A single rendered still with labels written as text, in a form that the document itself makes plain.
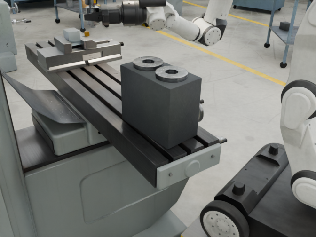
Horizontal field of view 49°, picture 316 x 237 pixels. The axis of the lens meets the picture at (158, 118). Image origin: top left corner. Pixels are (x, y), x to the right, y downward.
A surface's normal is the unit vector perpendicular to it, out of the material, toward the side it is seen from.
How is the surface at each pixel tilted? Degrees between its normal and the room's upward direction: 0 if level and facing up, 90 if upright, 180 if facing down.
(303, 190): 90
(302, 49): 115
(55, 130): 0
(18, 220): 88
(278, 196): 0
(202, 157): 90
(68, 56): 90
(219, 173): 0
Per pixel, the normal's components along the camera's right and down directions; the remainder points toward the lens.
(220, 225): -0.63, 0.38
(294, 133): -0.59, 0.71
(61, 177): 0.56, 0.42
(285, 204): 0.01, -0.87
